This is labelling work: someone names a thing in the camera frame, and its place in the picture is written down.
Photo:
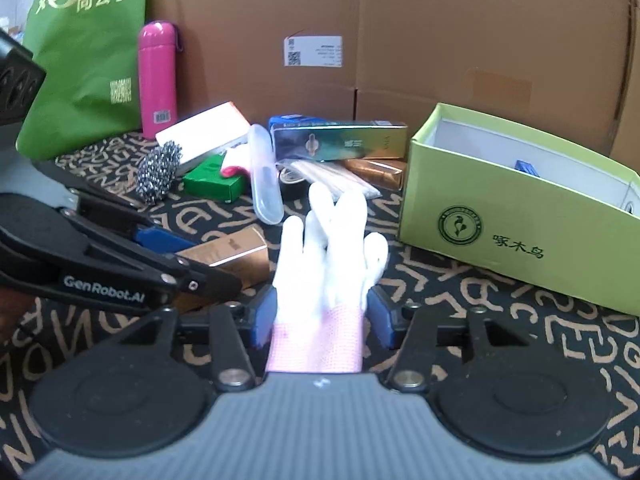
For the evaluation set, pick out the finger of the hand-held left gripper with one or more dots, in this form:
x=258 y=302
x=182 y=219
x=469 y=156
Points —
x=155 y=239
x=100 y=287

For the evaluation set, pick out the red and white packet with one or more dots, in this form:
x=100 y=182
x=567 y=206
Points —
x=235 y=162

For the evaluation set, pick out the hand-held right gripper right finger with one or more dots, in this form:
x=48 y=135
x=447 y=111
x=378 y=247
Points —
x=377 y=315

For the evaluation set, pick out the clear plastic case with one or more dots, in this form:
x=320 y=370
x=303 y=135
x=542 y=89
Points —
x=265 y=185

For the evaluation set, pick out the bag of wooden sticks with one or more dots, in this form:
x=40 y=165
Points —
x=330 y=177

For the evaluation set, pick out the green paper bag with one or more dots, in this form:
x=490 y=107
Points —
x=85 y=60

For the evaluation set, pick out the steel wool scrubber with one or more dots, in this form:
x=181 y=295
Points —
x=157 y=172

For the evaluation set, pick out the metallic green long box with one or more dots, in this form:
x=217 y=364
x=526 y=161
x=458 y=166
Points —
x=350 y=142

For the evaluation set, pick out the green shoe box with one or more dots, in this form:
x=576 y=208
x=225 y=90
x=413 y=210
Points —
x=500 y=210

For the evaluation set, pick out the white box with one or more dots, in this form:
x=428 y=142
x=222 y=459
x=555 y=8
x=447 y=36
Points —
x=200 y=132

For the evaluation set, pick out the small blue item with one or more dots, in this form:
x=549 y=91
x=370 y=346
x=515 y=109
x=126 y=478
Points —
x=526 y=167

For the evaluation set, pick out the large cardboard box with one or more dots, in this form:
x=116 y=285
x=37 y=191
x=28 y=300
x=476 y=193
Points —
x=425 y=35

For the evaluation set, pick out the copper foil box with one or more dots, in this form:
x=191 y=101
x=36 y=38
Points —
x=235 y=255
x=380 y=172

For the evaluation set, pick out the small green box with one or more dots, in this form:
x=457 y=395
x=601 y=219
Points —
x=210 y=180

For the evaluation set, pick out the pink thermos bottle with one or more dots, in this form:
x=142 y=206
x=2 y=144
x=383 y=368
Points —
x=159 y=80

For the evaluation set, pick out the white shipping label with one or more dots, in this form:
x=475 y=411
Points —
x=312 y=52

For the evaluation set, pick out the black letter print tablecloth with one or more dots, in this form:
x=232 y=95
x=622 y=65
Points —
x=450 y=300

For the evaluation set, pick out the black tape roll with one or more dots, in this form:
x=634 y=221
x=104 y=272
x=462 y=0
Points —
x=290 y=185

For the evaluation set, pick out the white glove with pink cuff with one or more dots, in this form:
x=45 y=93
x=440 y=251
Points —
x=320 y=280

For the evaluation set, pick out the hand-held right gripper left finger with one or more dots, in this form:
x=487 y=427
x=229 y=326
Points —
x=265 y=312

